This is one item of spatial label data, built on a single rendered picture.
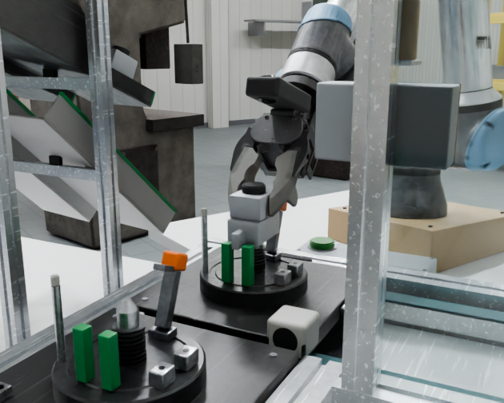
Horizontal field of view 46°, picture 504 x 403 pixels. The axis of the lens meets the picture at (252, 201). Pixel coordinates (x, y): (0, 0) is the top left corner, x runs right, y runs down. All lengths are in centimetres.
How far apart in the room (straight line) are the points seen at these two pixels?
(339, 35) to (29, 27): 43
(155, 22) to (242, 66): 628
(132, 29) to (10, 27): 327
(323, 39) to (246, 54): 951
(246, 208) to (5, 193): 27
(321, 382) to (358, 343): 6
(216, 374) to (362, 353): 14
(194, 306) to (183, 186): 367
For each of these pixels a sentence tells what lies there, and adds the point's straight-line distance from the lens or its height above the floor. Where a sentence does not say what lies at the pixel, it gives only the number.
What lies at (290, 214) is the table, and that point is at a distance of 153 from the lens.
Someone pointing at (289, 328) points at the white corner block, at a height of 99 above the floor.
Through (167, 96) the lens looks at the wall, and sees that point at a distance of 965.
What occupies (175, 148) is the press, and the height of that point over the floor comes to 58.
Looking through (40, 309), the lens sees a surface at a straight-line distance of 104.
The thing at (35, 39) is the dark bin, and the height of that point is 128.
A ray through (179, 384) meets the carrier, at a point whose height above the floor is 99.
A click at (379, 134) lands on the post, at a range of 51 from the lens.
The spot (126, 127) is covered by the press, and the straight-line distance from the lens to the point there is 399.
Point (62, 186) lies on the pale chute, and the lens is 100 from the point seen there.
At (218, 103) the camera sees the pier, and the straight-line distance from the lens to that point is 990.
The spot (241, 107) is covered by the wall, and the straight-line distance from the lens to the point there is 1038.
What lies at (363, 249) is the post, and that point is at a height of 110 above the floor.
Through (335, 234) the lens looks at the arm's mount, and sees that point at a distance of 133.
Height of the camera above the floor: 127
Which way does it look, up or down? 14 degrees down
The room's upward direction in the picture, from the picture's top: straight up
